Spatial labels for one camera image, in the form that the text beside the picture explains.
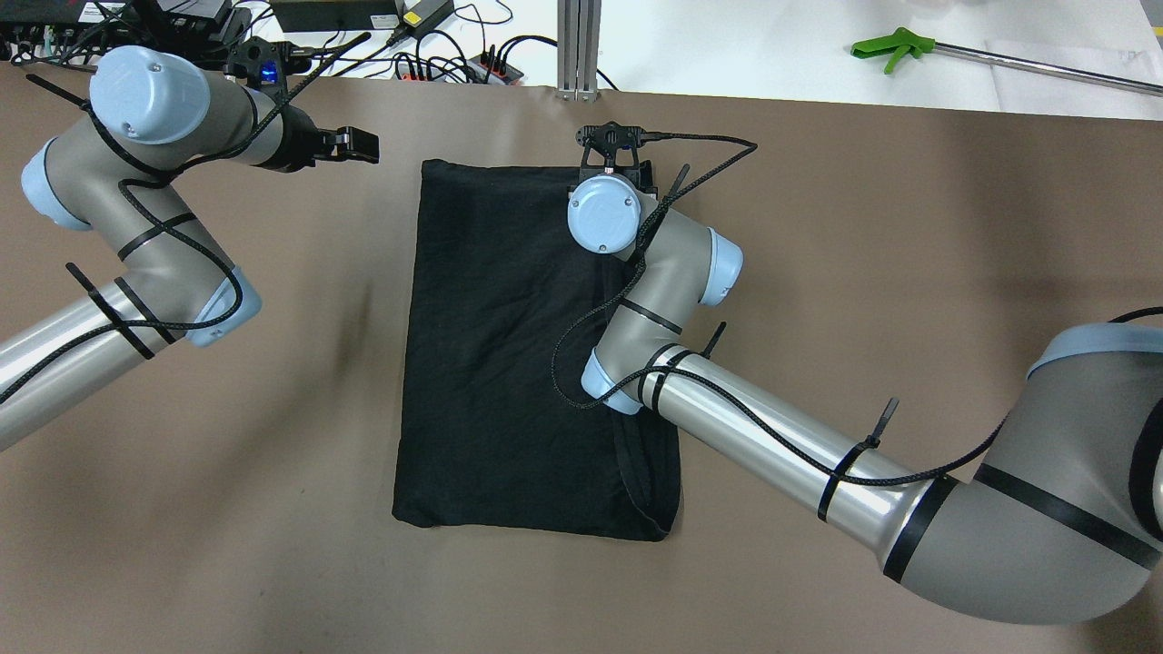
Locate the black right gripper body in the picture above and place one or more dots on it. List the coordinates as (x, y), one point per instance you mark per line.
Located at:
(647, 175)

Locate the green handled grabber stick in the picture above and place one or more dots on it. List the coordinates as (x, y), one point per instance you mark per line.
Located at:
(903, 41)

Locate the aluminium frame post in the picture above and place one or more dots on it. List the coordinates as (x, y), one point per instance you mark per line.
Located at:
(578, 31)

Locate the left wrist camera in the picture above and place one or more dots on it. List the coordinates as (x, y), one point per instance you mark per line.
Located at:
(265, 66)

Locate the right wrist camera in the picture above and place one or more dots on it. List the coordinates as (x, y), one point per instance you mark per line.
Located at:
(608, 140)

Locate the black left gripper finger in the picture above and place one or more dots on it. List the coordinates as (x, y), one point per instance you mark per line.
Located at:
(350, 140)
(341, 155)

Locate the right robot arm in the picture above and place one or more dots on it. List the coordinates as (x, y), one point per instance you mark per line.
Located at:
(1061, 521)

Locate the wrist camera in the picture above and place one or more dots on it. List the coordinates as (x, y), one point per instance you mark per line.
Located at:
(265, 66)
(608, 140)

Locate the black power adapter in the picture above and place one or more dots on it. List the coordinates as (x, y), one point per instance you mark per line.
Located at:
(337, 16)

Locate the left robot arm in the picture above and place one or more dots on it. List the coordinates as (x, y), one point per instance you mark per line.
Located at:
(150, 117)

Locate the black t-shirt with logo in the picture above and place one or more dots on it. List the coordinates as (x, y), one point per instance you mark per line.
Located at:
(495, 431)

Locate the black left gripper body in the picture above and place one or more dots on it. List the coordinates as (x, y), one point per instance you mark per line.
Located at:
(293, 145)

